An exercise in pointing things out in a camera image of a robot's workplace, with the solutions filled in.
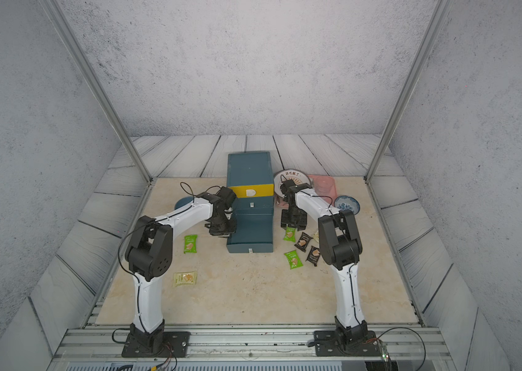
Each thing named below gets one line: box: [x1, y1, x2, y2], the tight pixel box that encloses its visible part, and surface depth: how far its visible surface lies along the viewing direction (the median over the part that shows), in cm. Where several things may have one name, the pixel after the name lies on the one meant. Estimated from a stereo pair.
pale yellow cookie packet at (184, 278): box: [172, 271, 198, 288], surface depth 88 cm
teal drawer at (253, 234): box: [226, 214, 274, 254], surface depth 97 cm
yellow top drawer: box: [229, 183, 275, 198], surface depth 92 cm
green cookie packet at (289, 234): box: [282, 226, 296, 243], surface depth 101 cm
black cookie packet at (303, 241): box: [294, 231, 314, 253], surface depth 98 cm
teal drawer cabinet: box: [227, 151, 275, 234], surface depth 95 cm
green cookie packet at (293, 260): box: [283, 249, 304, 270], surface depth 93 cm
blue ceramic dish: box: [174, 196, 194, 211], surface depth 110 cm
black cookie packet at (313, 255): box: [305, 245, 321, 267], surface depth 94 cm
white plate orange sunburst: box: [273, 168, 312, 191], surface depth 121 cm
